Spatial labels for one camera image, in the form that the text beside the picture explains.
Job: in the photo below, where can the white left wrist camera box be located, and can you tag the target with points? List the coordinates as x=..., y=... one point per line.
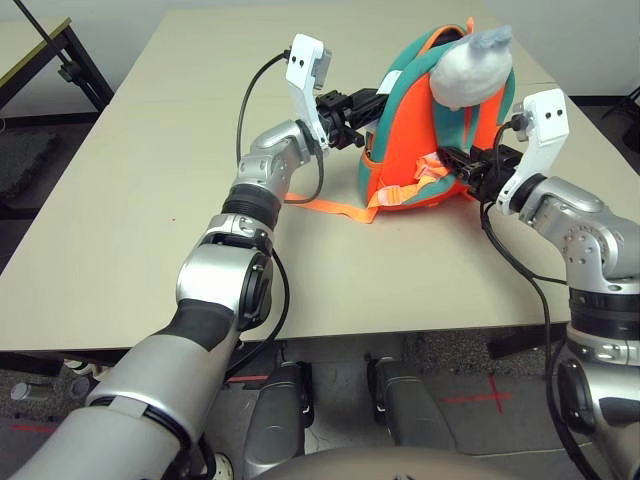
x=305, y=65

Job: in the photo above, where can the beige robot torso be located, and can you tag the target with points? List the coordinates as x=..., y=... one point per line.
x=360, y=465

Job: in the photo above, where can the orange and teal backpack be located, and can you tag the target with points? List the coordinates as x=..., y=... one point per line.
x=400, y=145

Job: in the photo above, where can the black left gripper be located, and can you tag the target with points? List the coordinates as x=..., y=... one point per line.
x=337, y=115

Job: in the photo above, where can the black clamp pole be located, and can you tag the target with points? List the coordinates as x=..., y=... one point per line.
x=40, y=32

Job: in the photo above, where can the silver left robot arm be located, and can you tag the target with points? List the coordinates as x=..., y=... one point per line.
x=215, y=280

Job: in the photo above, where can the grey right robot leg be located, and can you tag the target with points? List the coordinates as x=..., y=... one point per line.
x=410, y=405

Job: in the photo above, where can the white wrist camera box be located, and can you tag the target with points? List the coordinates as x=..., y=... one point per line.
x=542, y=130
x=305, y=65

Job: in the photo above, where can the grey and white plush pendant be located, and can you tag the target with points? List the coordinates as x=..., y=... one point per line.
x=470, y=70

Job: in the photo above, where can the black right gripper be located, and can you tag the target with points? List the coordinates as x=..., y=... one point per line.
x=492, y=172

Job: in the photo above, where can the black tripod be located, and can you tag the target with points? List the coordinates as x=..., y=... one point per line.
x=630, y=120

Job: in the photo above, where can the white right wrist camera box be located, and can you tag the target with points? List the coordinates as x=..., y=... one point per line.
x=542, y=130

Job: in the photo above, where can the grey robot leg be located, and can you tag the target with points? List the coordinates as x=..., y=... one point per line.
x=410, y=405
x=277, y=415

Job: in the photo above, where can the black foam floor mat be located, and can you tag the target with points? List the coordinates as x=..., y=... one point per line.
x=25, y=165

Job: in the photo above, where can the grey left robot leg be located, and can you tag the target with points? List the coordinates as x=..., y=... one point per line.
x=277, y=415

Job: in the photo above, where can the silver cylinder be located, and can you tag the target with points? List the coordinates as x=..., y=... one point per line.
x=30, y=391

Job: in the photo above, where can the black-framed side table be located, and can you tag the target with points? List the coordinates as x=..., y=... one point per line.
x=30, y=55

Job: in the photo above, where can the white perforated shoe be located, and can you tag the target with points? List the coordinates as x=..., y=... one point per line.
x=222, y=465

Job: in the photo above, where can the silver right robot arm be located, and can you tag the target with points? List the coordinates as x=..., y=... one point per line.
x=595, y=240

